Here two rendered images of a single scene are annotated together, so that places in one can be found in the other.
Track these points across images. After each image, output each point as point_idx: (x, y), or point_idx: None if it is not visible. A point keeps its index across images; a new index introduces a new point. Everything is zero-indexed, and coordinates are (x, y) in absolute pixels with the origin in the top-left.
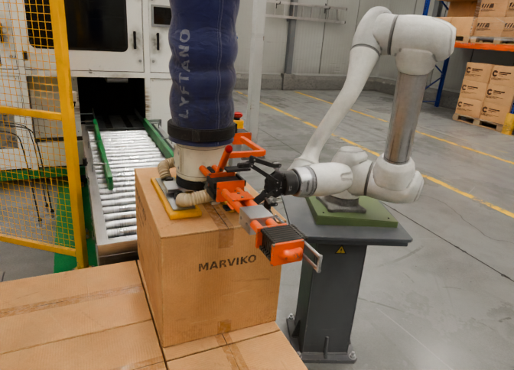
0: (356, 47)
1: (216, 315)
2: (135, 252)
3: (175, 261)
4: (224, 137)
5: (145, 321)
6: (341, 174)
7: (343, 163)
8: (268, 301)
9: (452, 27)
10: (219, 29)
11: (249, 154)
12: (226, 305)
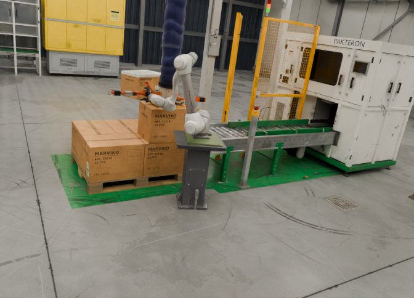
0: None
1: (142, 130)
2: None
3: (140, 108)
4: (161, 85)
5: None
6: (153, 98)
7: (159, 96)
8: (148, 134)
9: (177, 58)
10: (164, 55)
11: (177, 97)
12: (143, 128)
